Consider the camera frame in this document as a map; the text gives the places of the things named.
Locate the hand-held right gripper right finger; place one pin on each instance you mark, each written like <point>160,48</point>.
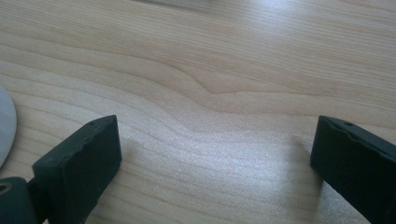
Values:
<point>355,161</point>

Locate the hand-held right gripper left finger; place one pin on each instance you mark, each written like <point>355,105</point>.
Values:
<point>81,168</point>

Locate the white round object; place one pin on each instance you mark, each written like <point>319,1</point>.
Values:
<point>5,127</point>

